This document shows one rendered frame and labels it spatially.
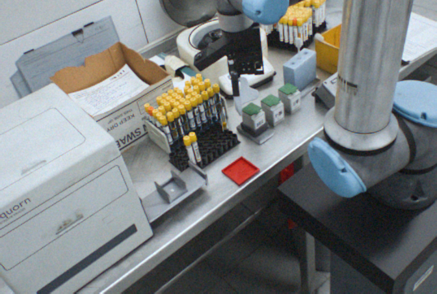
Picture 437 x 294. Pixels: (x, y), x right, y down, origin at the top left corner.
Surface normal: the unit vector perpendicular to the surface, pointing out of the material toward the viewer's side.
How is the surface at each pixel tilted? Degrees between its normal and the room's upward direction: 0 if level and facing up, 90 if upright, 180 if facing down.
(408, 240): 4
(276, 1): 90
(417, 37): 1
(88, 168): 90
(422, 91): 9
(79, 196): 90
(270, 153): 0
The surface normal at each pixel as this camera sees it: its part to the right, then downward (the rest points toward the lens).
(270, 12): 0.49, 0.51
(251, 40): -0.02, 0.66
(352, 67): -0.66, 0.57
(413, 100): 0.00, -0.76
